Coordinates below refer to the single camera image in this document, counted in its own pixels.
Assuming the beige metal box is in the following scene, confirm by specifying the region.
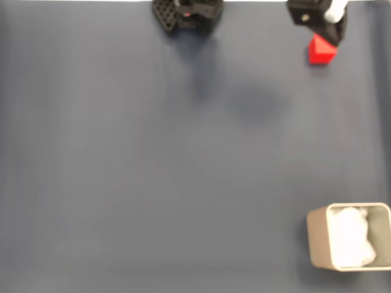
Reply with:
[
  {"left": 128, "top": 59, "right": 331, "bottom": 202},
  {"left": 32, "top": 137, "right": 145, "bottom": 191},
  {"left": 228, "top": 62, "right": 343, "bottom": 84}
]
[{"left": 306, "top": 202, "right": 391, "bottom": 272}]

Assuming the white crumpled paper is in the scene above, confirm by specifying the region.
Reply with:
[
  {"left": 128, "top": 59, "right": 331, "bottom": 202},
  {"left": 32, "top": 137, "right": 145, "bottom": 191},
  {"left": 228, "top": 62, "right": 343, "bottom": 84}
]
[{"left": 328, "top": 206, "right": 376, "bottom": 268}]

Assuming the red cube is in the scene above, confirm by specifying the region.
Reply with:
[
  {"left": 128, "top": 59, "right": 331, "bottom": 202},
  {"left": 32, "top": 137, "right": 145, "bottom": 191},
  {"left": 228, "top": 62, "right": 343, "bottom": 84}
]
[{"left": 307, "top": 33, "right": 337, "bottom": 65}]

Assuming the dark blue table mat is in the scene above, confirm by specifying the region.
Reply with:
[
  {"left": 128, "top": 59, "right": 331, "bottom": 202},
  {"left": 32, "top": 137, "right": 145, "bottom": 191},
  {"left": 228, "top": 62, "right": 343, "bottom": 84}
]
[{"left": 0, "top": 1, "right": 391, "bottom": 293}]

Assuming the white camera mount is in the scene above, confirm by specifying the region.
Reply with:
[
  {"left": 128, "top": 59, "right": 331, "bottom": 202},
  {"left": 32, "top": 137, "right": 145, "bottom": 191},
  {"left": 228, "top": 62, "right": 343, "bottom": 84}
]
[{"left": 323, "top": 0, "right": 348, "bottom": 24}]

